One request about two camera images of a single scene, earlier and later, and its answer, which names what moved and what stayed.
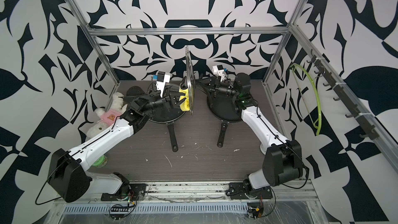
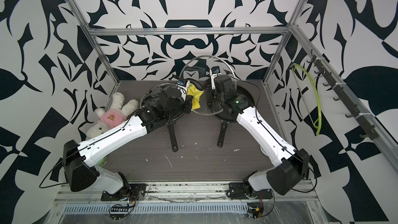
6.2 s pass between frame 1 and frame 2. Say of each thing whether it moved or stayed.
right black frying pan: stayed
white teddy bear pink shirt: stayed
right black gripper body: moved
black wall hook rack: stayed
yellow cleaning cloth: moved
